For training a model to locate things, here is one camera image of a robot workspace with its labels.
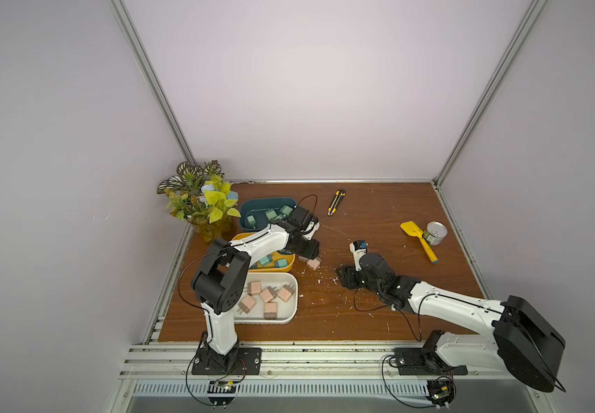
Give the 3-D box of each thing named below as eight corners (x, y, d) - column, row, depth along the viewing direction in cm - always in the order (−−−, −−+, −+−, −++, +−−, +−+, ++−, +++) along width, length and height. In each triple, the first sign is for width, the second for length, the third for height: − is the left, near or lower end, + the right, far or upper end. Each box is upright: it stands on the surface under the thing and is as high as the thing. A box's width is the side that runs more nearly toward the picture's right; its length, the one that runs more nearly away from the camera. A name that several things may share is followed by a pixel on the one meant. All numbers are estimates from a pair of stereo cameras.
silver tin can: (426, 244, 99) (430, 238, 95) (420, 228, 104) (424, 221, 101) (445, 244, 99) (450, 238, 95) (438, 227, 104) (443, 221, 100)
